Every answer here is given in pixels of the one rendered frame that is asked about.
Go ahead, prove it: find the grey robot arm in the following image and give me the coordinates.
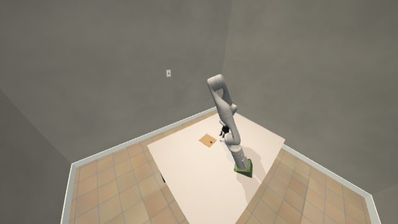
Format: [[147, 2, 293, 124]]
[[207, 75, 249, 169]]

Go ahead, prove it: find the tan flat mat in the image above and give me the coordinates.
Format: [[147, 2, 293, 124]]
[[199, 134, 217, 147]]

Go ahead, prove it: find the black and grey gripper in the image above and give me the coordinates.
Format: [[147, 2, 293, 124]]
[[219, 120, 229, 138]]

